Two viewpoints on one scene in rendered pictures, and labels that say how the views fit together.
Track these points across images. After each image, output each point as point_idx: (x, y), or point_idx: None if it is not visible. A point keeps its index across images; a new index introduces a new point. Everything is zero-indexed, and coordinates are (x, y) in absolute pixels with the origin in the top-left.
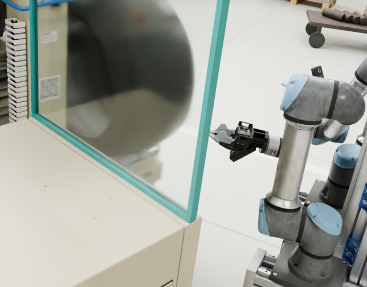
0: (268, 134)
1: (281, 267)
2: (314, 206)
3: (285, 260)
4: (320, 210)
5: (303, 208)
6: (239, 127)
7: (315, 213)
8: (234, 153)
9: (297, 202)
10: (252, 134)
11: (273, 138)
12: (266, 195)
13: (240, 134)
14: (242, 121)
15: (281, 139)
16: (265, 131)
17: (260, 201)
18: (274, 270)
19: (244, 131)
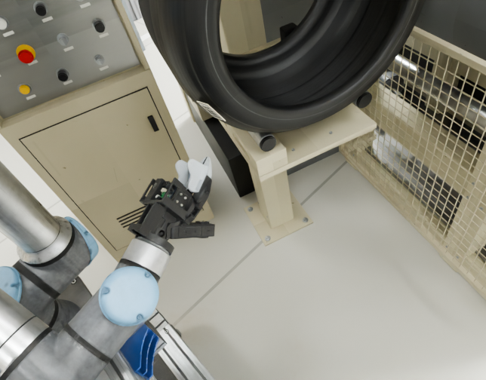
0: (152, 244)
1: (77, 294)
2: (6, 277)
3: (83, 304)
4: None
5: (23, 267)
6: (174, 185)
7: None
8: (195, 222)
9: (18, 247)
10: (145, 201)
11: (132, 245)
12: (60, 217)
13: (155, 182)
14: (172, 182)
15: (126, 264)
16: (141, 224)
17: (71, 218)
18: (78, 283)
19: (155, 188)
